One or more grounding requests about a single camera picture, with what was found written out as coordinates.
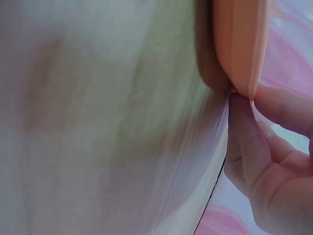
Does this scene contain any person's right hand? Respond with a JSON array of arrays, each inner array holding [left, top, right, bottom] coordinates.
[[224, 84, 313, 235]]

